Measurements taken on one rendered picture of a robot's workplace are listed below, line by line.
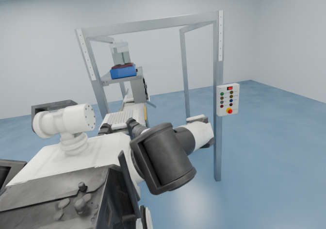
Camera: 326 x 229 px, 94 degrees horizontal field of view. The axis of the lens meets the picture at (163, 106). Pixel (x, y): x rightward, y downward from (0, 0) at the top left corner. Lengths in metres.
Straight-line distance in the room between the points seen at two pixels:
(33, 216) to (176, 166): 0.26
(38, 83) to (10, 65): 0.75
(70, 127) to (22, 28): 5.31
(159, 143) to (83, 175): 0.17
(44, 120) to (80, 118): 0.08
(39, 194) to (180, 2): 4.83
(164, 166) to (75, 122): 0.22
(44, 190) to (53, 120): 0.14
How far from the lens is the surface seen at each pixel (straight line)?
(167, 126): 0.39
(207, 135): 0.55
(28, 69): 5.76
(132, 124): 0.88
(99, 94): 1.27
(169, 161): 0.38
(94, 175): 0.35
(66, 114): 0.39
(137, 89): 1.28
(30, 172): 0.46
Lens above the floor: 1.46
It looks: 22 degrees down
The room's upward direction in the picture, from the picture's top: 8 degrees counter-clockwise
